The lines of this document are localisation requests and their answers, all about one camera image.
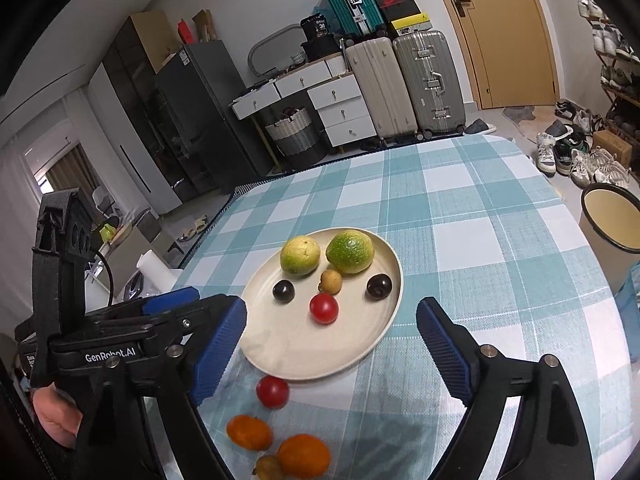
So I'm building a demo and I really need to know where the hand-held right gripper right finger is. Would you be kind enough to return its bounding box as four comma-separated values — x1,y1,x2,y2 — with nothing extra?
416,296,596,480

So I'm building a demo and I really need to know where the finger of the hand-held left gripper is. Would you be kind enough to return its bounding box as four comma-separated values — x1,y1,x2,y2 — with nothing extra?
142,287,201,314
147,295,236,356

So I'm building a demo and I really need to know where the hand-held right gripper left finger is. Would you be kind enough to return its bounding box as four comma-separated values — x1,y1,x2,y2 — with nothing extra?
75,296,248,480

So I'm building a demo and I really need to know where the red tomato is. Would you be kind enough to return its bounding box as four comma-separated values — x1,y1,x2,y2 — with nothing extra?
309,293,339,325
256,376,290,409

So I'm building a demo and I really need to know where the cream round plate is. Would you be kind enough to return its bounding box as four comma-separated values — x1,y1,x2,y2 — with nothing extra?
239,227,403,382

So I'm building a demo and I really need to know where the orange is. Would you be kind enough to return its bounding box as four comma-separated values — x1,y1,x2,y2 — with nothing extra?
226,414,274,451
277,434,332,476

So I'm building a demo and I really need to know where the yellow-green guava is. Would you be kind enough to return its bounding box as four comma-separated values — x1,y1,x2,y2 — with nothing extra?
280,236,321,277

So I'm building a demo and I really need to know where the green-orange citrus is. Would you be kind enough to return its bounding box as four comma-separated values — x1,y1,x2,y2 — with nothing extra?
326,229,375,275

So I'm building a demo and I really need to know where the person's left hand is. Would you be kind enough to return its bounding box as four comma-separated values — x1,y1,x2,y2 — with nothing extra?
31,382,83,448

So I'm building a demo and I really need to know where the white paper towel roll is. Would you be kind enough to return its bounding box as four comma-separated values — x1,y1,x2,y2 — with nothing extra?
136,250,176,298

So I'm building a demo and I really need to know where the pair of beige slippers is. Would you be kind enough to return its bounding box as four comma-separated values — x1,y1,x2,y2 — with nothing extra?
180,215,208,242

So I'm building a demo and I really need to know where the teal checked tablecloth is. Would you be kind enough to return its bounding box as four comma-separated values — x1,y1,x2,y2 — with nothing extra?
170,135,640,480

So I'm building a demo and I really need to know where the white chair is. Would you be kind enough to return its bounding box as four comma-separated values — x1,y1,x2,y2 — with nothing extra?
92,187,116,216

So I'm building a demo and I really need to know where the brown curtain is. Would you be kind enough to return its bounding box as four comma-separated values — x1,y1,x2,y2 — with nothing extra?
32,145,101,196

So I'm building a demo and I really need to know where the blue snack bag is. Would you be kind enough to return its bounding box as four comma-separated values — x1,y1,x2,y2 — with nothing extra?
614,265,640,363

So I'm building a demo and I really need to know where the dark grey refrigerator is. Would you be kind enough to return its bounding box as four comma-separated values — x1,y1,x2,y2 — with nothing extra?
155,40,276,193

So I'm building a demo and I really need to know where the woven laundry basket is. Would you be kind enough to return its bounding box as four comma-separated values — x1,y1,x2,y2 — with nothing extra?
264,107,326,163

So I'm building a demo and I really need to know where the dark tall cabinet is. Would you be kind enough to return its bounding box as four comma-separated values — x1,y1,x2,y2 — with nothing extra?
102,10,201,203

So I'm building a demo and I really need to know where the cream bin with black rim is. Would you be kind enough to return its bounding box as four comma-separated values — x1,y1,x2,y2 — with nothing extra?
580,182,640,306

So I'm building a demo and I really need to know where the pile of sneakers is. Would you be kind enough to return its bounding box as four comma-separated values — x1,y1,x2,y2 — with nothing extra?
535,100,631,188

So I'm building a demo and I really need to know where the grey floor mat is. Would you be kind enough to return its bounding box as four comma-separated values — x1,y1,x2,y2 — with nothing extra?
501,105,536,126

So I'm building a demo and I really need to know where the white desk with drawers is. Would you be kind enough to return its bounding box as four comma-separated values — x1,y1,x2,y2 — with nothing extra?
231,55,378,161

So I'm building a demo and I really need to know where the small cardboard box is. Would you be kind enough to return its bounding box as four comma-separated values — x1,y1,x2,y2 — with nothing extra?
591,130,633,163

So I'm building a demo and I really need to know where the beige suitcase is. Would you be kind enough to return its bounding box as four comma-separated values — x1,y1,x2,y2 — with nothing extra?
344,36,418,142

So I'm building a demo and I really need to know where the silver suitcase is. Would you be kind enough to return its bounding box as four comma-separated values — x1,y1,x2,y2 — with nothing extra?
392,30,467,136

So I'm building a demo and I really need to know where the brown cardboard box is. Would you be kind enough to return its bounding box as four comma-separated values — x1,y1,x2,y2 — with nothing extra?
192,9,218,43

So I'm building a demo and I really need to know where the black storage box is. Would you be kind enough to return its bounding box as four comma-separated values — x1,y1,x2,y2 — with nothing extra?
301,35,343,61

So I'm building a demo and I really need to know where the shoe rack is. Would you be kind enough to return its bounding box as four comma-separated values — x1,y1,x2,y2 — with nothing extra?
577,0,640,181

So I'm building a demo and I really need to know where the black round container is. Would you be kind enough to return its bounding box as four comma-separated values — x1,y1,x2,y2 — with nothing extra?
300,16,335,41

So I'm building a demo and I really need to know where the yellow wooden door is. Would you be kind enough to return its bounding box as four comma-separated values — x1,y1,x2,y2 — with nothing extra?
425,0,558,110

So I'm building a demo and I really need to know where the plain black shoebox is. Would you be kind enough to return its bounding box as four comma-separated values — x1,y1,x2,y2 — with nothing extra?
382,0,426,23

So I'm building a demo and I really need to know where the black cable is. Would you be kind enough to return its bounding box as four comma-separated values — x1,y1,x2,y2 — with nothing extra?
92,252,113,308

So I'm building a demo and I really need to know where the grey oval frame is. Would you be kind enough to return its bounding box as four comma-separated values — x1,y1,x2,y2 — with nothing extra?
248,25,307,78

